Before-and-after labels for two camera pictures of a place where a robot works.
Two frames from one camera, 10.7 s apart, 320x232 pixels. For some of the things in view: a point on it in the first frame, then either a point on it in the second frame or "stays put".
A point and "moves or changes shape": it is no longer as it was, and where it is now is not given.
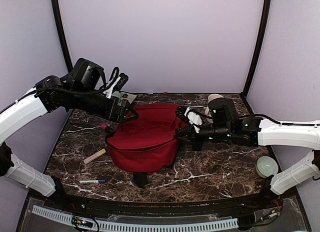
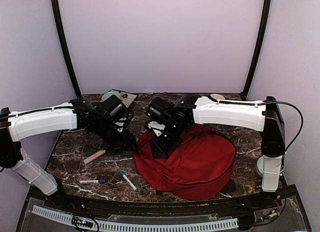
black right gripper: x=191 y=137 -> x=160 y=147
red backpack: x=148 y=143 moves or changes shape
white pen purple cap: x=92 y=181 stays put
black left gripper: x=118 y=116 -> x=125 y=144
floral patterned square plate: x=129 y=97 stays put
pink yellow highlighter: x=97 y=154 stays put
